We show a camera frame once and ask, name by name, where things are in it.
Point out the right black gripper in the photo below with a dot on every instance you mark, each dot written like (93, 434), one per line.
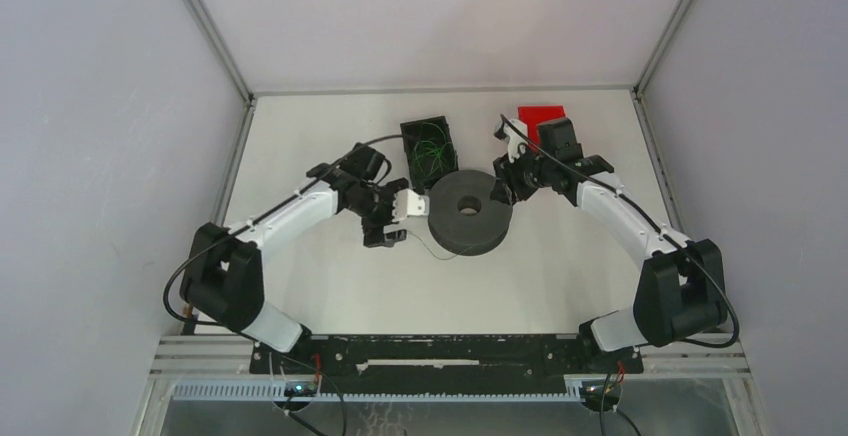
(509, 182)

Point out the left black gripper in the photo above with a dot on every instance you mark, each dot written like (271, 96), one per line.
(374, 232)

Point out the dark grey cable spool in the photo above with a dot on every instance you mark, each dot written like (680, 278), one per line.
(463, 217)

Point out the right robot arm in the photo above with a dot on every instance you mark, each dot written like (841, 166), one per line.
(680, 291)

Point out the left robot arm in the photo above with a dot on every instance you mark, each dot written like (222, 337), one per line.
(223, 276)

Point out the red plastic bin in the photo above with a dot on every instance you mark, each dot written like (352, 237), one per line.
(532, 116)

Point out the black plastic bin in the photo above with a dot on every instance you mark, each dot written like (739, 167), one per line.
(429, 151)

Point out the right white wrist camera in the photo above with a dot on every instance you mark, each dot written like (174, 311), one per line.
(513, 132)

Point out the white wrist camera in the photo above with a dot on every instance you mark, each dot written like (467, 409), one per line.
(513, 132)
(409, 203)

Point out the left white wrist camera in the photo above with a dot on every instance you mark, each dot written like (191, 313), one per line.
(409, 203)

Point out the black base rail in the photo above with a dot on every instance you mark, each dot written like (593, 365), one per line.
(444, 365)

